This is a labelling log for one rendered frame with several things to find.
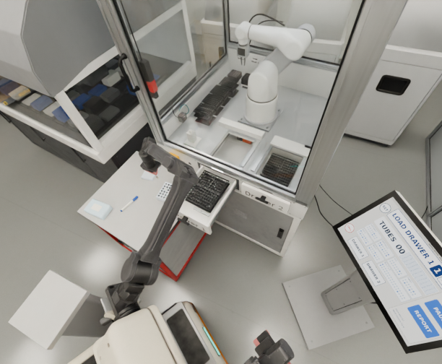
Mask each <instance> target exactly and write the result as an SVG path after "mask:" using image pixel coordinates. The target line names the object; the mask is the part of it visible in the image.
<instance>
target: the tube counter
mask: <svg viewBox="0 0 442 364"><path fill-rule="evenodd" d="M392 248H393V249H394V251H395V252H396V254H397V256H398V257H399V258H400V259H401V261H402V263H403V264H404V265H405V266H406V268H407V270H408V271H409V273H410V274H411V275H412V276H413V278H414V279H415V281H416V283H417V284H418V285H419V286H420V288H421V290H422V291H423V292H424V293H425V295H429V294H433V293H436V292H439V291H438V289H437V288H436V286H435V285H434V284H433V282H432V281H431V280H430V278H429V277H428V275H427V274H426V273H425V272H424V270H423V268H422V267H421V266H420V265H419V264H418V262H417V261H416V259H415V258H414V256H413V255H412V254H411V253H410V251H409V250H408V248H407V247H406V246H405V245H404V243H403V242H401V243H398V244H396V245H395V246H392Z"/></svg>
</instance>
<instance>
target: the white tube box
mask: <svg viewBox="0 0 442 364"><path fill-rule="evenodd" d="M171 186H172V184H171V183H168V182H165V183H164V185H163V186H162V188H161V189H160V191H159V193H158V194H157V196H156V198H157V200H160V201H162V202H165V200H166V198H165V197H166V196H168V192H169V191H170V189H171ZM165 188H166V189H167V190H165Z"/></svg>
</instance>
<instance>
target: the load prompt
mask: <svg viewBox="0 0 442 364"><path fill-rule="evenodd" d="M386 216H387V217H388V218H389V219H390V221H391V222H392V224H393V225H394V227H395V228H396V229H397V230H398V231H399V233H400V234H401V236H402V237H403V239H405V241H406V242H407V244H408V245H409V247H410V248H411V249H412V250H413V252H414V253H415V255H416V256H417V257H418V259H419V260H420V261H421V262H422V264H423V265H424V267H425V268H426V269H427V270H428V272H429V273H430V275H431V276H432V277H433V279H434V280H435V281H436V282H437V284H438V285H439V287H440V288H441V289H442V263H441V261H440V260H439V259H438V257H437V256H436V255H435V254H434V253H433V251H432V250H431V249H430V247H429V246H428V245H427V243H426V242H425V241H424V240H423V239H422V237H421V236H420V235H419V233H418V232H417V231H416V229H414V227H413V226H412V225H411V223H410V222H409V221H408V219H407V218H406V217H405V216H404V215H403V214H402V212H401V211H400V210H399V208H398V209H395V210H394V211H393V212H390V213H388V214H386Z"/></svg>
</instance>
